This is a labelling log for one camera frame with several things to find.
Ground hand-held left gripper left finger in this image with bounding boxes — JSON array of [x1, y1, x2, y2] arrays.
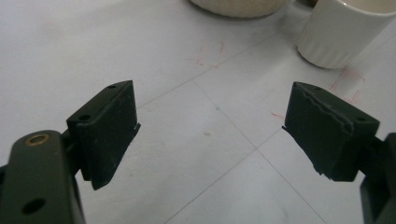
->
[[65, 79, 142, 191]]

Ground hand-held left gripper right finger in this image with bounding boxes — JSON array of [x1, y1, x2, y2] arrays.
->
[[281, 81, 381, 183]]

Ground white cup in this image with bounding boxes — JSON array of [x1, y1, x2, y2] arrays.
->
[[296, 0, 396, 70]]

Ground cream rice container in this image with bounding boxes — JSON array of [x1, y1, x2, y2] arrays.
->
[[189, 0, 288, 19]]

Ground white table sheet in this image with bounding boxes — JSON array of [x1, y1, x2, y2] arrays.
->
[[0, 0, 396, 224]]

